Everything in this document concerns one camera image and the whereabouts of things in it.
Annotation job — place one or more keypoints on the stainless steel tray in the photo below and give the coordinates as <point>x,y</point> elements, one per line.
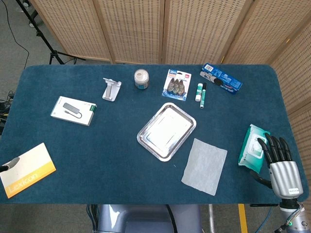
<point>167,131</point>

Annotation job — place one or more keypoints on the white table leg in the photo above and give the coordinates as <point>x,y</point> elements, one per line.
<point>212,218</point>

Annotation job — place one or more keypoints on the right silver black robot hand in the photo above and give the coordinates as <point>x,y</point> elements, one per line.
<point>286,177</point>

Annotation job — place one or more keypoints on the teal wet wipes pack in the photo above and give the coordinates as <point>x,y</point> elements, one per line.
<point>250,155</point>

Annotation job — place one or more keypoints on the grey-blue robot torso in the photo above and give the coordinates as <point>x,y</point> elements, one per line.
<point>145,218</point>

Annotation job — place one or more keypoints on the wooden woven folding screen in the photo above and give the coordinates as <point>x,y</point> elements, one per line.
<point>136,29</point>

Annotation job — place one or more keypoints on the black tripod stand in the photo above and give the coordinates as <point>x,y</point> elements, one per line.
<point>46,41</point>

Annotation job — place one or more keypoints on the white wet wipe sheet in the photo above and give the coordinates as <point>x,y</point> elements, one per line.
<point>204,167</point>

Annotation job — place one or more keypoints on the black green marker pen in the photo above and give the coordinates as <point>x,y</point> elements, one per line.
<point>203,97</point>

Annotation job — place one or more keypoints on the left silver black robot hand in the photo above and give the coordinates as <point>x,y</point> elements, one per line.
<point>11,163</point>

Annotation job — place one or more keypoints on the clear jar with white lid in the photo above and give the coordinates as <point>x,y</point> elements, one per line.
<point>141,78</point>

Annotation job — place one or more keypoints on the white yellow Lexicon book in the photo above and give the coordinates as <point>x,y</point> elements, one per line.
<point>26,173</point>

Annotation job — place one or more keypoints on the white green glue stick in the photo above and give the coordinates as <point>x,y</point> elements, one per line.
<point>198,93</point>

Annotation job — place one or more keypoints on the white usb hub box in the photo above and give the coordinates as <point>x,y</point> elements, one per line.
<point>73,110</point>

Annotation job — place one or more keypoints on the blue carpet table mat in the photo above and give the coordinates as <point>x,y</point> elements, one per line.
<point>109,150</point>

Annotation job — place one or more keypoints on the white folding phone stand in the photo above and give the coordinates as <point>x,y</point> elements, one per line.
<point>110,89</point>

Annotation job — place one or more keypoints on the blue cookie box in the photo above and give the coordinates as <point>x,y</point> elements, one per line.
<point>222,78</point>

